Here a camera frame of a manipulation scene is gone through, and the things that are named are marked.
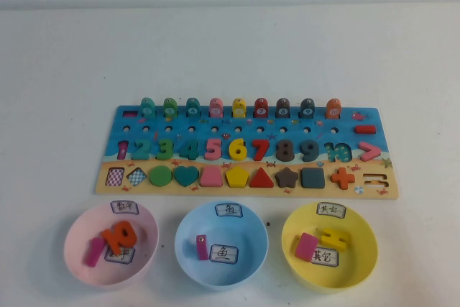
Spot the orange wooden plus sign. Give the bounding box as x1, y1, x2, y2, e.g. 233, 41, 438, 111
330, 167, 356, 191

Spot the yellow fish piece number 6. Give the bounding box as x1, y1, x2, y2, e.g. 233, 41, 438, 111
231, 97, 247, 119

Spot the pink fish piece number 5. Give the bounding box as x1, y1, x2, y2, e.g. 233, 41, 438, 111
208, 97, 224, 118

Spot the red fish piece number 7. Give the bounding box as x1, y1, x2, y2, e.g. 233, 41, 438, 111
253, 97, 270, 119

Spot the teal fish piece number 4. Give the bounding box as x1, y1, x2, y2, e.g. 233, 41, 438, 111
185, 97, 201, 118

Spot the brown fish piece number 8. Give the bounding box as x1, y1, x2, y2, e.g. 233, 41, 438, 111
275, 97, 291, 119

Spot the green fish piece number 3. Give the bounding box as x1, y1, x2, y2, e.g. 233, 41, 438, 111
162, 97, 178, 119

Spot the slate fish piece number 9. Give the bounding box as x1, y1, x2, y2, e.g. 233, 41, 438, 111
299, 98, 315, 119

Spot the turquoise fish piece number 2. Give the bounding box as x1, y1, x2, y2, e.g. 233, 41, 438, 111
139, 97, 156, 118

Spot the orange fish piece number 10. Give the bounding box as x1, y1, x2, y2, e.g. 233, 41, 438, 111
326, 98, 342, 119

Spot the colourful wooden puzzle board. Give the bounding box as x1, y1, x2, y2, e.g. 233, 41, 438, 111
94, 105, 400, 199

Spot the magenta fish piece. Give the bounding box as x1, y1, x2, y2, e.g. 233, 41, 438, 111
195, 234, 209, 261

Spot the blue plastic bowl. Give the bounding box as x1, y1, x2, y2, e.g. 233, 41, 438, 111
174, 201, 270, 292

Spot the yellow plastic bowl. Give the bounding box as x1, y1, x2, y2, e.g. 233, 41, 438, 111
281, 201, 379, 289

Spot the pink plastic bowl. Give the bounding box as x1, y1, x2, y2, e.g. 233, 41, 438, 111
63, 201, 160, 283

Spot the yellow wooden number 6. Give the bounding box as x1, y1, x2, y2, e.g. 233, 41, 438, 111
228, 137, 249, 161

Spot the pink wooden number 5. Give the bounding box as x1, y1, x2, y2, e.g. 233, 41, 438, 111
204, 137, 226, 160

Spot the red wooden number 7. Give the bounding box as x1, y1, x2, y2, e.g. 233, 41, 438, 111
251, 138, 271, 161

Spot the teal wooden number 4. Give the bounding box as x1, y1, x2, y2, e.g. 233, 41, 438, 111
178, 138, 201, 161

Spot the yellow wooden pentagon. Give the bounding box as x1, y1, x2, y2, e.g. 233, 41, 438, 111
225, 165, 250, 188

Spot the pink wooden trapezoid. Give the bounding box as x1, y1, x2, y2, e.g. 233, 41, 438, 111
199, 166, 226, 188

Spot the red wooden triangle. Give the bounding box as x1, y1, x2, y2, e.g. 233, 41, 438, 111
249, 166, 276, 188

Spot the brown wooden number 8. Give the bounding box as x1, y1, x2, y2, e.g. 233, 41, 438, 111
275, 139, 296, 162

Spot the teal wooden heart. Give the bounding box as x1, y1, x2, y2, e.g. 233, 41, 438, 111
174, 165, 200, 188

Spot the green wooden number 3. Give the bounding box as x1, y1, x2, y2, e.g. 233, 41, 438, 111
155, 137, 177, 160

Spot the brown wooden star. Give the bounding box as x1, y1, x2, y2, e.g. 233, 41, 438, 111
275, 166, 300, 189

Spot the paper label reading 鱼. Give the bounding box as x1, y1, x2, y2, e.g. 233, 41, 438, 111
215, 202, 244, 217
209, 244, 241, 264

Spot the green wooden circle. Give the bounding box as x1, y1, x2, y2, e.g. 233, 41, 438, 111
149, 165, 174, 188

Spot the slate wooden number 9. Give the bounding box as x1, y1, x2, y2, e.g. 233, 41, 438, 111
300, 139, 321, 162

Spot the turquoise wooden number 2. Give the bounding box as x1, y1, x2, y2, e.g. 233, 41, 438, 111
131, 138, 154, 161

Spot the slate wooden square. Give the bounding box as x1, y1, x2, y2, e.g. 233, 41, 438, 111
300, 167, 326, 189

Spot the paper label reading 其它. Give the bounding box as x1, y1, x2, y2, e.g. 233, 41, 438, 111
311, 247, 341, 267
316, 202, 346, 218

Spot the paper label reading 数字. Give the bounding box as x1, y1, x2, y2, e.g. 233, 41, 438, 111
110, 201, 139, 216
103, 247, 137, 264

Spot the magenta wooden rectangle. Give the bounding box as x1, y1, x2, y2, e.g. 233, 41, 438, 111
294, 232, 319, 261

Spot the pink wooden greater-than sign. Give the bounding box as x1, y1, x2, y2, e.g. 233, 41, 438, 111
358, 141, 382, 162

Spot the yellow wooden equals sign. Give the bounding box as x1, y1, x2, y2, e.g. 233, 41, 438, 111
319, 227, 349, 252

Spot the orange wooden number 10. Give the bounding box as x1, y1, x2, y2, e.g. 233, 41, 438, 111
101, 220, 138, 256

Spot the magenta wooden number 1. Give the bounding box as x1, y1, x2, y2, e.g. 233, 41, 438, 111
84, 237, 105, 267

